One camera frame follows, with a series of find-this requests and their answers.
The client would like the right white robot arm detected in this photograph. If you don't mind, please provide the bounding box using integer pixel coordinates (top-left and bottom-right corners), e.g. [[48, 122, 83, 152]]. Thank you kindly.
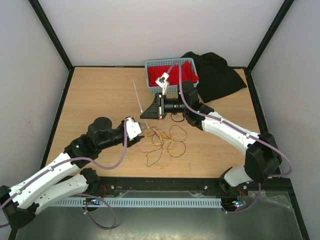
[[140, 81, 282, 195]]

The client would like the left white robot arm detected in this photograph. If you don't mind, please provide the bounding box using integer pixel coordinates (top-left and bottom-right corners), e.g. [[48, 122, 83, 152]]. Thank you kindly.
[[0, 117, 143, 230]]

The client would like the black metal frame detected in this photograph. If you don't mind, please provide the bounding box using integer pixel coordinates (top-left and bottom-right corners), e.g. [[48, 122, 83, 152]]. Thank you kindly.
[[7, 0, 311, 240]]

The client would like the light blue perforated basket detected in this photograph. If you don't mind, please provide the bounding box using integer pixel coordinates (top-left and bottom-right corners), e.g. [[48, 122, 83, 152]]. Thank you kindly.
[[145, 57, 199, 94]]

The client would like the black folded cloth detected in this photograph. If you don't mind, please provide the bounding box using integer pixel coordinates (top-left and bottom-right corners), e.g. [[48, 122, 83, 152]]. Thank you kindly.
[[182, 51, 247, 103]]

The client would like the red cloth in basket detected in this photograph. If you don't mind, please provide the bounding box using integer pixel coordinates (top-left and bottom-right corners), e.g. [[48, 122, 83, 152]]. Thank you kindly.
[[147, 61, 199, 87]]

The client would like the orange thin wire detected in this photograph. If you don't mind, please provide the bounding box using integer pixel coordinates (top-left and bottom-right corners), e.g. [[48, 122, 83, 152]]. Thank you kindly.
[[139, 127, 183, 168]]

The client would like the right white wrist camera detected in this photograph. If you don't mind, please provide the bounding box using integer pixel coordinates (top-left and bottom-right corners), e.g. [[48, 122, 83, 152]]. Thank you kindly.
[[155, 72, 170, 95]]

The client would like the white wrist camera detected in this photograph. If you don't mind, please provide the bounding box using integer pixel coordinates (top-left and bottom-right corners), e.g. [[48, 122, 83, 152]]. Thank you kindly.
[[155, 72, 170, 95], [124, 117, 142, 141]]

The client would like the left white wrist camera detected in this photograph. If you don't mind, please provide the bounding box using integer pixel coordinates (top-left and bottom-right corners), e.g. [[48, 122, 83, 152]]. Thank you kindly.
[[124, 117, 142, 141]]

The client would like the white zip tie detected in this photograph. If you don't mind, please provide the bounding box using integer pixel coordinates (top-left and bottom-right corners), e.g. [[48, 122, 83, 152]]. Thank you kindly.
[[132, 78, 150, 129]]

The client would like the light blue slotted cable duct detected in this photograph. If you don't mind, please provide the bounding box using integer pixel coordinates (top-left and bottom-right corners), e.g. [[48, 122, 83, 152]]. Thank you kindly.
[[51, 197, 221, 209]]

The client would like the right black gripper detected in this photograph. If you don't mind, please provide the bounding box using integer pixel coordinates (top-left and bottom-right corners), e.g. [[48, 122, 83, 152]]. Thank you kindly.
[[140, 92, 188, 120]]

